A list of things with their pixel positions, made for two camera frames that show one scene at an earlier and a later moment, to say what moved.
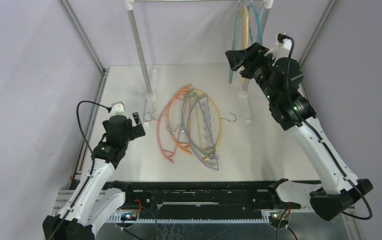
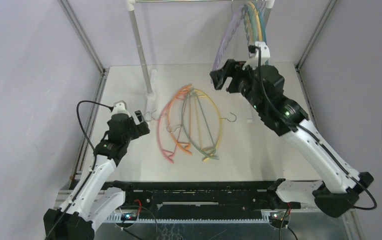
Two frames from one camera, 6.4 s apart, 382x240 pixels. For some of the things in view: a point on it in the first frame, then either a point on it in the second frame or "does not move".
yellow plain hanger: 220,118 does not move
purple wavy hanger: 200,133 to 229,33
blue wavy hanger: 259,24 to 261,6
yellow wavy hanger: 245,32 to 257,21
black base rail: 204,197 does not move
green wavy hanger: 236,39 to 250,26
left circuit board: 129,216 does not move
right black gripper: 248,62 to 231,77
